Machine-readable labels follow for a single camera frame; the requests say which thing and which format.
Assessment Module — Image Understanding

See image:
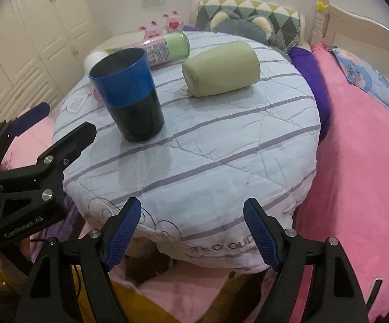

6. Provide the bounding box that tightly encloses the blue and black cup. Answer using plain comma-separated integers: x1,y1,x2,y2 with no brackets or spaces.
89,47,165,142

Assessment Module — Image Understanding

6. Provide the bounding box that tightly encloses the blue cartoon pillow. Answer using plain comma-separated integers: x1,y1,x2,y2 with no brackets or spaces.
331,46,389,126

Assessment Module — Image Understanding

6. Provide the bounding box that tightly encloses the grey bear plush cushion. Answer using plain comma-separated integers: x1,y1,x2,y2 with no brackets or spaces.
209,11,277,45

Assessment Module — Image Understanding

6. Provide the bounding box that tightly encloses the pink pig plush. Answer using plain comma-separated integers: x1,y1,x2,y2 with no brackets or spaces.
140,20,165,39
162,11,186,31

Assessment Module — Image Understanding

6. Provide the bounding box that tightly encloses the cream wardrobe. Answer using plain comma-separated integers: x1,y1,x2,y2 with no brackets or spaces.
0,0,97,138

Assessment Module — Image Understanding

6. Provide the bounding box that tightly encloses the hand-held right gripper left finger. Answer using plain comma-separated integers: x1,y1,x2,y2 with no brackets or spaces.
19,197,142,323

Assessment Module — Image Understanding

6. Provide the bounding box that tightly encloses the pink blanket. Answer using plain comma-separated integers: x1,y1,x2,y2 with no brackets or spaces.
296,44,389,323

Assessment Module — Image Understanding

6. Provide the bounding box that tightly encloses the pink and green bottle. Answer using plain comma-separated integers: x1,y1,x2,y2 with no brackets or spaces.
128,31,191,71

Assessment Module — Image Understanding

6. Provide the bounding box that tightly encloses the pale green cup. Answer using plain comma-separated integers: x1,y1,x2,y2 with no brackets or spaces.
182,40,261,98

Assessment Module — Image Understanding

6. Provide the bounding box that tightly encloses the yellow cloth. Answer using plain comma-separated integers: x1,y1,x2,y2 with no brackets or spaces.
0,266,269,323

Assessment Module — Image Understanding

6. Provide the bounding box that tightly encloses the triangle patterned pillow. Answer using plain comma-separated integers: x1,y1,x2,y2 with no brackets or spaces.
194,0,301,54

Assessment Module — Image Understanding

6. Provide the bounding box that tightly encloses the striped white quilt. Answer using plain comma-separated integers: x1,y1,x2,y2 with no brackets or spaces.
52,31,322,274

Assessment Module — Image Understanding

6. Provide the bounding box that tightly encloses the cream bed headboard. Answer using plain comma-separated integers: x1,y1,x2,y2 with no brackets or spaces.
310,0,389,88

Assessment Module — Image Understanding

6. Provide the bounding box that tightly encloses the white cup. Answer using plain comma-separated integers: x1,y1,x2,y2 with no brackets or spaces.
83,50,109,73

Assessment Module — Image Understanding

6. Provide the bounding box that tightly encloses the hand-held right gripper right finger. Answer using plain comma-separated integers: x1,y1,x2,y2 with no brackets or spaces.
243,198,370,323

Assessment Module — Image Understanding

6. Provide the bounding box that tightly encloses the purple cloth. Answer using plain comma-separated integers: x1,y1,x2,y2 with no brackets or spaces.
288,46,332,145

